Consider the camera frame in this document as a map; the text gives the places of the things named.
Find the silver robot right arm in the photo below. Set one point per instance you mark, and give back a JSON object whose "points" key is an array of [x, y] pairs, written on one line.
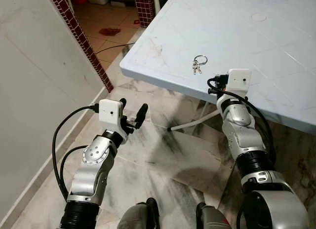
{"points": [[247, 140]]}

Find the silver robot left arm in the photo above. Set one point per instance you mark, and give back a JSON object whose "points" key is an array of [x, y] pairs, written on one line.
{"points": [[91, 165]]}

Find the white plastic table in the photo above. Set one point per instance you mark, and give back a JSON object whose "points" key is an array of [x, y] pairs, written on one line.
{"points": [[247, 41]]}

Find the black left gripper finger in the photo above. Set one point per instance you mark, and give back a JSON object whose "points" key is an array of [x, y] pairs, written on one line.
{"points": [[142, 114], [123, 103]]}

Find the grey robot right leg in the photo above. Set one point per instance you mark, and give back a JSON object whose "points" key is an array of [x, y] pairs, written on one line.
{"points": [[212, 219]]}

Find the grey robot left leg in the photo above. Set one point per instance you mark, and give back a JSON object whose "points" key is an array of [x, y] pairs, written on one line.
{"points": [[138, 216]]}

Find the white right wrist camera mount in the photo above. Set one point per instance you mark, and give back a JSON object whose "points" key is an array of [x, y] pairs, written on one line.
{"points": [[238, 80]]}

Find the red brick tile trim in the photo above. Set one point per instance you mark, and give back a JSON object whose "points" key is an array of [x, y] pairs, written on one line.
{"points": [[81, 41]]}

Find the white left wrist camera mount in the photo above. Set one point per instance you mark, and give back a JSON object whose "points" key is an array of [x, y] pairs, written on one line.
{"points": [[111, 113]]}

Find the red brick tile pillar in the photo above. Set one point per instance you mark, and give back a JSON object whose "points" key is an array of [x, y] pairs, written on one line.
{"points": [[144, 7]]}

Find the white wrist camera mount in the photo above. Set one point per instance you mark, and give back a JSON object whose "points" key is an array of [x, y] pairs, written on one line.
{"points": [[238, 80], [111, 113]]}

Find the grey robot leg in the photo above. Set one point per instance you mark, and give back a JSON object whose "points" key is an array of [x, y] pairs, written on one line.
{"points": [[212, 219], [138, 216]]}

